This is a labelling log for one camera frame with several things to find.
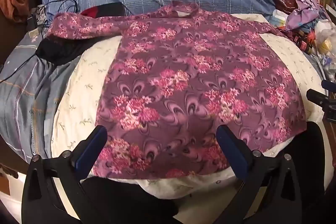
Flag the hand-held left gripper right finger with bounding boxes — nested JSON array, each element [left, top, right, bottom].
[[214, 125, 303, 224]]

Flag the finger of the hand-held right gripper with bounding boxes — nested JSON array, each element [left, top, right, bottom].
[[321, 79, 336, 90], [306, 89, 332, 109]]

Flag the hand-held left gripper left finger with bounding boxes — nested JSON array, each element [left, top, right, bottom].
[[22, 125, 108, 224]]

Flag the purple floral long-sleeve shirt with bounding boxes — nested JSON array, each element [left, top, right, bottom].
[[47, 1, 307, 179]]

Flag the clear plastic bag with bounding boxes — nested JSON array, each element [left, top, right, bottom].
[[314, 28, 336, 58]]

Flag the grey stitched bed sheet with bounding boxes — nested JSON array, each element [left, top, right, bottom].
[[0, 28, 88, 165]]

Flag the light purple cloth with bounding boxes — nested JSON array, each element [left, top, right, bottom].
[[286, 0, 330, 31]]

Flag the white and blue box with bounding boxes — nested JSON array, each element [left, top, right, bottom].
[[269, 10, 290, 28]]

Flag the black cloth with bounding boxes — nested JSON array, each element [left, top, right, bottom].
[[35, 35, 88, 66]]

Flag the thin black cable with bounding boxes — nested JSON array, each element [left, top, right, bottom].
[[0, 52, 38, 84]]

